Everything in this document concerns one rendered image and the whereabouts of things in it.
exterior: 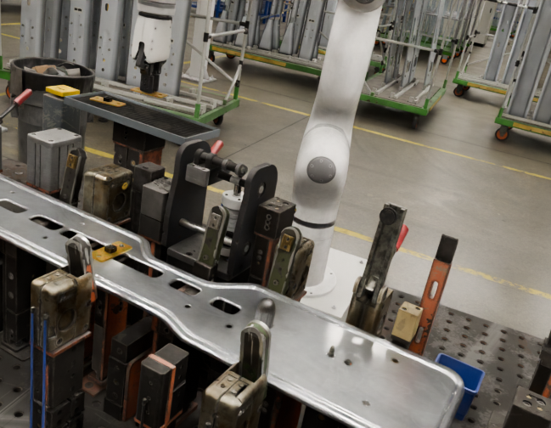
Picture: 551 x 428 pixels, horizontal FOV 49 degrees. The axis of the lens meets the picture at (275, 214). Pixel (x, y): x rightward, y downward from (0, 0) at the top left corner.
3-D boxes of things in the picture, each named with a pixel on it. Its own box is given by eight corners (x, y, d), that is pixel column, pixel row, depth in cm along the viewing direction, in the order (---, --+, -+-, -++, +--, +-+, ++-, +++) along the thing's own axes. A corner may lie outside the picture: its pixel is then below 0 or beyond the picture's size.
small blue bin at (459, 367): (418, 403, 137) (428, 372, 133) (430, 382, 145) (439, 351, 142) (464, 426, 133) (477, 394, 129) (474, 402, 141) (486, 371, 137)
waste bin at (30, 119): (-12, 176, 381) (-14, 59, 353) (48, 157, 428) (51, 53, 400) (53, 199, 366) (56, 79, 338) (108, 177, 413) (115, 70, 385)
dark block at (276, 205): (227, 378, 134) (257, 204, 118) (244, 363, 140) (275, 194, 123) (247, 387, 132) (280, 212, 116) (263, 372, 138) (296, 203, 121)
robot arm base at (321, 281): (287, 250, 175) (297, 194, 166) (346, 276, 167) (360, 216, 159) (252, 278, 159) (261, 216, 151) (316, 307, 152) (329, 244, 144)
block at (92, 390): (74, 385, 124) (80, 261, 112) (118, 356, 134) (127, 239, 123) (93, 397, 121) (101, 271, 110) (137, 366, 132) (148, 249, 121)
